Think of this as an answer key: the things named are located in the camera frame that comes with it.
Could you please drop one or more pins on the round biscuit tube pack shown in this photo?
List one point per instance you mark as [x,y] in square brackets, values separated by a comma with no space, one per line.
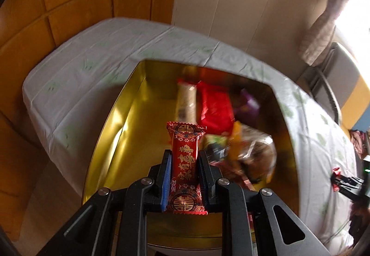
[186,102]

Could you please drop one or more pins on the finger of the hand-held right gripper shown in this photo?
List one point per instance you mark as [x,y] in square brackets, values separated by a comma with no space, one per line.
[349,185]

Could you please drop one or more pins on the clear yellow snack packet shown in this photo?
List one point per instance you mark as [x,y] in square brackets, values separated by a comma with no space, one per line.
[257,151]

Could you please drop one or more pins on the purple snack packet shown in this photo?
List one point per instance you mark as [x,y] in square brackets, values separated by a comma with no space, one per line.
[245,105]

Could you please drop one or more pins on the window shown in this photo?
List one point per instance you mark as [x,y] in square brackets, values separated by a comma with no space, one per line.
[358,13]

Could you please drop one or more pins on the maroon box gold interior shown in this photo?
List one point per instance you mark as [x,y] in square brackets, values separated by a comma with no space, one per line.
[130,134]

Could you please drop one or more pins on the grey yellow blue armchair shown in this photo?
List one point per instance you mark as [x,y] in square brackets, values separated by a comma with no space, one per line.
[347,79]

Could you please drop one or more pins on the beige striped curtain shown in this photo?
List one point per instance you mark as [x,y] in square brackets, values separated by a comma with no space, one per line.
[320,33]

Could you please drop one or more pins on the red snack packet gold print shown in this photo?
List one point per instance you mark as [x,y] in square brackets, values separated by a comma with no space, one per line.
[185,163]

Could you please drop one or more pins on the pink cloth pile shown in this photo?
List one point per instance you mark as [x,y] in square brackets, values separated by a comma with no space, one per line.
[360,143]

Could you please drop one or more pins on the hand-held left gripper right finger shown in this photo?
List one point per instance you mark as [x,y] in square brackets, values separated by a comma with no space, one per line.
[204,186]

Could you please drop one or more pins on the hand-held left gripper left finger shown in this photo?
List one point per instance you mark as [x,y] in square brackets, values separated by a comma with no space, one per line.
[165,186]

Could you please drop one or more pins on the long plain red snack packet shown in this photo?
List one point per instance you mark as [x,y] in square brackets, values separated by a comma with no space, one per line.
[215,108]

